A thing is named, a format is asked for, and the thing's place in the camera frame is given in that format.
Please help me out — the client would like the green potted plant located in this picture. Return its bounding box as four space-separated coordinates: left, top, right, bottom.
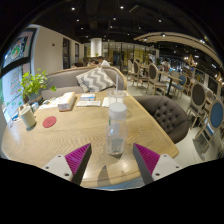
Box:
19 68 58 104

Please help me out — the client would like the group of dining chairs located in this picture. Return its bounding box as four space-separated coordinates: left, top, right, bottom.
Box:
126 59 224 158

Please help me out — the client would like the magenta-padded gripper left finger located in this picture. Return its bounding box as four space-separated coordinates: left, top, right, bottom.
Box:
42 143 93 186

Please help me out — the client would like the dark grey tufted armchair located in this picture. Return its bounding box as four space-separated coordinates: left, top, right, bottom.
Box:
133 95 192 145

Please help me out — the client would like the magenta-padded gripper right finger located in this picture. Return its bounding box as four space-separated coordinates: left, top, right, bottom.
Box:
132 143 183 186

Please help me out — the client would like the small white and blue box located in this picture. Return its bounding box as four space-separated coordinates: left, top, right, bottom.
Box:
79 93 96 102

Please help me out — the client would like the person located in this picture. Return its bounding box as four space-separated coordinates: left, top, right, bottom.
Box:
96 55 111 68

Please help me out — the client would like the grey curved sofa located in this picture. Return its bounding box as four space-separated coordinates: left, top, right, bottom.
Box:
39 65 128 100

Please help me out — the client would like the clear white-capped water bottle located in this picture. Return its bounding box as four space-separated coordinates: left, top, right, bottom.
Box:
105 102 128 156

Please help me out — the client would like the framed food poster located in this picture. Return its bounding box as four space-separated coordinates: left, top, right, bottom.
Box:
2 29 37 69

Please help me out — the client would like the colourful printed paper sheet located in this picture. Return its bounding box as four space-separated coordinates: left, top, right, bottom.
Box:
38 96 63 110

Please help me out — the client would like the clear plastic cup with straw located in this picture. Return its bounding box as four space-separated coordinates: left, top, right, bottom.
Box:
107 73 127 105

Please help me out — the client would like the white and wood tissue box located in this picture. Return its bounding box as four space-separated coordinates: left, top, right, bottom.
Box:
57 91 77 112

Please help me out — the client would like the grey chevron pillow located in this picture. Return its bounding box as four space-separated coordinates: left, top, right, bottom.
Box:
75 67 116 94

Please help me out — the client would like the flat round red coaster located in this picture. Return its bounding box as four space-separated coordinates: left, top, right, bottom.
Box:
42 115 58 129

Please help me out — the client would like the white napkin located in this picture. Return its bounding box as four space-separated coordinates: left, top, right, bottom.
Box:
101 96 111 108

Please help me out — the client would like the white printed booklet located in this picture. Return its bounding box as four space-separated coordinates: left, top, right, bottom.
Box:
75 100 102 108

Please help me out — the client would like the group of ceiling lights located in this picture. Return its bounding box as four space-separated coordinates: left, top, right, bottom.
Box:
69 4 208 44

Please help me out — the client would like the printed window sticker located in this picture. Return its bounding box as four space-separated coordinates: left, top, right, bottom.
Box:
1 63 33 123

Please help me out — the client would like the white paper cup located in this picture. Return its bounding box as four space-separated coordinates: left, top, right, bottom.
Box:
18 105 38 130

